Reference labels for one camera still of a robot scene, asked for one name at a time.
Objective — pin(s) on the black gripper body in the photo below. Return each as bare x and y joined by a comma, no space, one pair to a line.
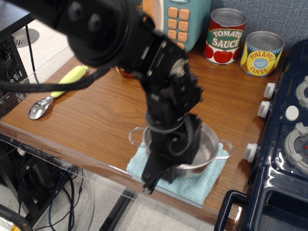
169,150

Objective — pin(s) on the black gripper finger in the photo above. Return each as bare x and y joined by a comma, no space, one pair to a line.
148,187
156,179

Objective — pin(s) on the small stainless steel pot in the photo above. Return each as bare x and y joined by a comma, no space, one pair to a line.
211,149

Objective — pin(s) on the light blue folded towel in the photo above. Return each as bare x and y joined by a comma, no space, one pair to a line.
193,191

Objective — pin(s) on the white stove knob lower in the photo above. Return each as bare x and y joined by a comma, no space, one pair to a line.
250,152

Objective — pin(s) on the white stove knob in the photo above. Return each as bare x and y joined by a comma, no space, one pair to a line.
250,152
263,109
269,90

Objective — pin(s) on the brown plush mushroom toy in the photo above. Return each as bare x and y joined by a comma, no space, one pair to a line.
122,72

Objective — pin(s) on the white stove knob middle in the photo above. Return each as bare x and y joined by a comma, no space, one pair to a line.
263,109

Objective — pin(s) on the white stove knob upper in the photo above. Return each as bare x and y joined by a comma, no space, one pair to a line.
269,90

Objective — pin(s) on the teal and cream toy register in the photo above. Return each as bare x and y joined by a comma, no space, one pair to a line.
182,21

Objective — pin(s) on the tomato sauce can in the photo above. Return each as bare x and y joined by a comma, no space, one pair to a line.
225,32

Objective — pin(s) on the pineapple slices can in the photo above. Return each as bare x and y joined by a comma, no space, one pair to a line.
262,52

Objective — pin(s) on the dark blue toy stove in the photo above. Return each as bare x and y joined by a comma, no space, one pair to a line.
277,199

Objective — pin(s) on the black table frame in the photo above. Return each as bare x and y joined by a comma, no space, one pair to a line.
34,182

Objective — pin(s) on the spoon with green handle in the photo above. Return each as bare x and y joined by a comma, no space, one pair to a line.
39,108

